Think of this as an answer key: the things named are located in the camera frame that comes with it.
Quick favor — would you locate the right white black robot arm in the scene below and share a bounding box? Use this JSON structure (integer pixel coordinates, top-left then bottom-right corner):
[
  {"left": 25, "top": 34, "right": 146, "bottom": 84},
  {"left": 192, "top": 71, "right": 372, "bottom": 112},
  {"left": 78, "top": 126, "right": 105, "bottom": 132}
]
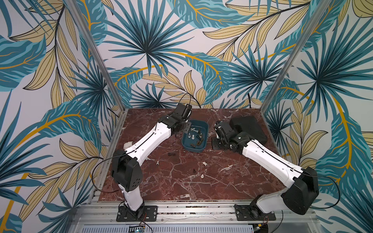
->
[{"left": 214, "top": 116, "right": 319, "bottom": 220}]

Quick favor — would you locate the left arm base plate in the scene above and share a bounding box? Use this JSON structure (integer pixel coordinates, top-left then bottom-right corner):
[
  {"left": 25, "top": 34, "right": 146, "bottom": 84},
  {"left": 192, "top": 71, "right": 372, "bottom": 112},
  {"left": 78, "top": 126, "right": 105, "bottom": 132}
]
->
[{"left": 116, "top": 205, "right": 158, "bottom": 222}]

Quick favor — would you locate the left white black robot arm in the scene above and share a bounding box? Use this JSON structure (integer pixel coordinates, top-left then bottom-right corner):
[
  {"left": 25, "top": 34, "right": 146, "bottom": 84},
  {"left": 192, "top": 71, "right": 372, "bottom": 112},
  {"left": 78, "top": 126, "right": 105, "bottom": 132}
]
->
[{"left": 111, "top": 103, "right": 192, "bottom": 216}]

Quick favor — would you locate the teal plastic storage box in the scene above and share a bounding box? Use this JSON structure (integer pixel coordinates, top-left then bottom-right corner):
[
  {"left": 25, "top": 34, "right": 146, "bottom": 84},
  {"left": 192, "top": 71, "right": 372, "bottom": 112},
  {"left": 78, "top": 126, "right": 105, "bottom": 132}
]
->
[{"left": 182, "top": 120, "right": 209, "bottom": 153}]

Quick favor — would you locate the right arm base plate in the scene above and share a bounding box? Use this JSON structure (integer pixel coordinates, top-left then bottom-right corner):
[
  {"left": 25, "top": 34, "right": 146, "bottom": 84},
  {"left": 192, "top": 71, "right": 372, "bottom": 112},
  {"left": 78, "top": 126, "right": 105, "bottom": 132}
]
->
[{"left": 234, "top": 204, "right": 276, "bottom": 222}]

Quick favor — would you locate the black plastic case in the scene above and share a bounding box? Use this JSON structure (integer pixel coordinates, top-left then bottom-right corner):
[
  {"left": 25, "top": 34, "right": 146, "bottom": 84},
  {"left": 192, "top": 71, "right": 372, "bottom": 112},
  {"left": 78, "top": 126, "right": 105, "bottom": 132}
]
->
[{"left": 229, "top": 116, "right": 268, "bottom": 145}]

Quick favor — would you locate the green circuit board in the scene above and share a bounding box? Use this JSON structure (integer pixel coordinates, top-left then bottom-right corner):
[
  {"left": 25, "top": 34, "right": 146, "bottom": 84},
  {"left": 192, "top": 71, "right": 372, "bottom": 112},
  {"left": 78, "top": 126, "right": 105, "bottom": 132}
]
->
[{"left": 128, "top": 226, "right": 145, "bottom": 233}]

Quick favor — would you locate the aluminium front rail frame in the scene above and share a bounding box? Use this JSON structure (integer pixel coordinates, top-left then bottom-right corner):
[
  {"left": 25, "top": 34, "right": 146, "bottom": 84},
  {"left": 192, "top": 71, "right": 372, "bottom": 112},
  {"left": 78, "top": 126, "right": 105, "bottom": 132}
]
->
[{"left": 68, "top": 201, "right": 323, "bottom": 233}]

